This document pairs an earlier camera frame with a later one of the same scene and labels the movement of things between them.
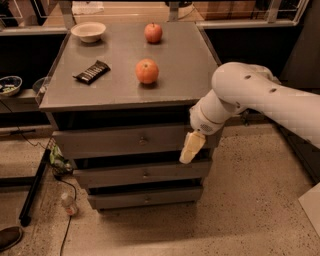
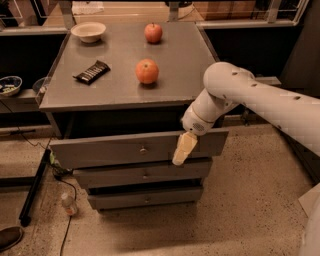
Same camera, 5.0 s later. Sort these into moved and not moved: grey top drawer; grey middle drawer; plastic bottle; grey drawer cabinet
Moved: grey top drawer
Not moved: plastic bottle; grey middle drawer; grey drawer cabinet
